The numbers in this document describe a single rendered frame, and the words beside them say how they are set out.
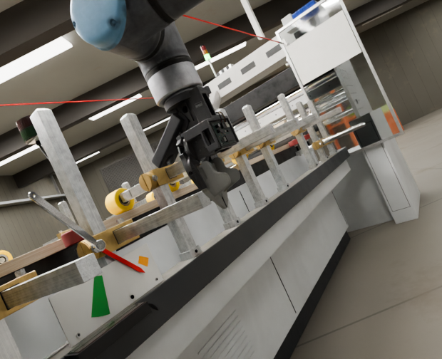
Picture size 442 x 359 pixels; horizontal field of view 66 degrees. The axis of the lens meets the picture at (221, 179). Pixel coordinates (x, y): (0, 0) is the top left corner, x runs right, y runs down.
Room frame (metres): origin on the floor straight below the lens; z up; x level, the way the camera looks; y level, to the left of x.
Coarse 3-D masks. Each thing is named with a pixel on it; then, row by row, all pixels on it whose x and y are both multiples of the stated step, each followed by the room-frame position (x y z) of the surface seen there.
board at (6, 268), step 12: (288, 144) 2.35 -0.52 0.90; (180, 192) 1.32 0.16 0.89; (144, 204) 1.16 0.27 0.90; (156, 204) 1.20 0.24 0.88; (120, 216) 1.07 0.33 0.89; (132, 216) 1.10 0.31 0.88; (108, 228) 1.02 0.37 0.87; (60, 240) 0.89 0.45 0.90; (36, 252) 0.84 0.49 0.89; (48, 252) 0.86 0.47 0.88; (0, 264) 0.77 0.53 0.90; (12, 264) 0.79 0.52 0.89; (24, 264) 0.81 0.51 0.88; (0, 276) 0.76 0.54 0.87
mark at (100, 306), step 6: (96, 276) 0.71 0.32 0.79; (102, 276) 0.71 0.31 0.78; (96, 282) 0.70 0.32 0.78; (102, 282) 0.71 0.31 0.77; (96, 288) 0.70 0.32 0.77; (102, 288) 0.71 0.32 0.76; (96, 294) 0.69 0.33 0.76; (102, 294) 0.70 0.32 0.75; (96, 300) 0.69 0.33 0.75; (102, 300) 0.70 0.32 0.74; (96, 306) 0.68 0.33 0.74; (102, 306) 0.69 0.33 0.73; (96, 312) 0.68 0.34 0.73; (102, 312) 0.69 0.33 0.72; (108, 312) 0.70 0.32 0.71
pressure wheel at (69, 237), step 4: (68, 232) 0.83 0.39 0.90; (72, 232) 0.83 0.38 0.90; (64, 236) 0.83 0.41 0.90; (68, 236) 0.83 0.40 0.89; (72, 236) 0.83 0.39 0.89; (76, 236) 0.83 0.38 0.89; (80, 236) 0.83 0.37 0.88; (64, 240) 0.84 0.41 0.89; (68, 240) 0.83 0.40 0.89; (72, 240) 0.83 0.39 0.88; (76, 240) 0.83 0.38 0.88; (80, 240) 0.83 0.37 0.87; (64, 244) 0.85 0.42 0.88; (68, 244) 0.83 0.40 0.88; (72, 244) 0.83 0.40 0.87
